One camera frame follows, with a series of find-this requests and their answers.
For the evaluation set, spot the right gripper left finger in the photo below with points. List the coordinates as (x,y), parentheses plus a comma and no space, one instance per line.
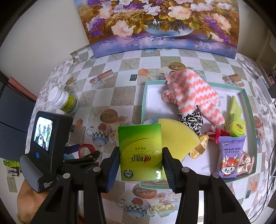
(112,170)

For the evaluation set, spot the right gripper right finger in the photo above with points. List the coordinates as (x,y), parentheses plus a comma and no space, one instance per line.
(220,205)

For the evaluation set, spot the red tape roll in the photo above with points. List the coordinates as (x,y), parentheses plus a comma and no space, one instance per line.
(85,149)

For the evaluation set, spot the pink satin scrunchie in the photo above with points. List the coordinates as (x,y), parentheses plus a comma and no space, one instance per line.
(245,165)

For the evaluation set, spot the green tissue pack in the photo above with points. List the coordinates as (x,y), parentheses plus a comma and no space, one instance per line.
(140,149)
(237,126)

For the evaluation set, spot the yellow round snack pack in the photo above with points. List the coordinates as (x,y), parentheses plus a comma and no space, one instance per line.
(200,149)

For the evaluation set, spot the purple baby wipes pack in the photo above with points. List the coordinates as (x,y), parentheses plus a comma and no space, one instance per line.
(230,152)

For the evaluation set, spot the yellow sponge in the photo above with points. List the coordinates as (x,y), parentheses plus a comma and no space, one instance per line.
(178,138)

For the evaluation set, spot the light blue face mask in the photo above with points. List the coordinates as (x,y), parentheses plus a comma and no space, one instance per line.
(151,121)

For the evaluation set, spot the leopard print scrunchie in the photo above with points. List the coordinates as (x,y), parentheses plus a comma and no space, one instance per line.
(193,120)

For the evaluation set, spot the pink white zigzag cloth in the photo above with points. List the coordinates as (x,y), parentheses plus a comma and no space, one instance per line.
(189,91)

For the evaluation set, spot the person's left hand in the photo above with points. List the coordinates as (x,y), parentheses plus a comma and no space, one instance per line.
(28,202)

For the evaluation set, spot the white pill bottle green label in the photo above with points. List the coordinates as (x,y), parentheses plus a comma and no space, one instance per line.
(63,100)

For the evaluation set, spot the dark cabinet red edge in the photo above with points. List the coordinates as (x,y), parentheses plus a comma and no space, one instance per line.
(16,107)

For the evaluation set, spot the checkered patterned tablecloth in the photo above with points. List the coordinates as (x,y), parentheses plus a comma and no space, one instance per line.
(116,82)

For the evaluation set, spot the flower painting canvas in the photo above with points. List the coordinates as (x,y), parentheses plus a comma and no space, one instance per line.
(119,26)

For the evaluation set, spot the white power strip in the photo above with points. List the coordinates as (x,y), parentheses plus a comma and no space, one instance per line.
(265,89)

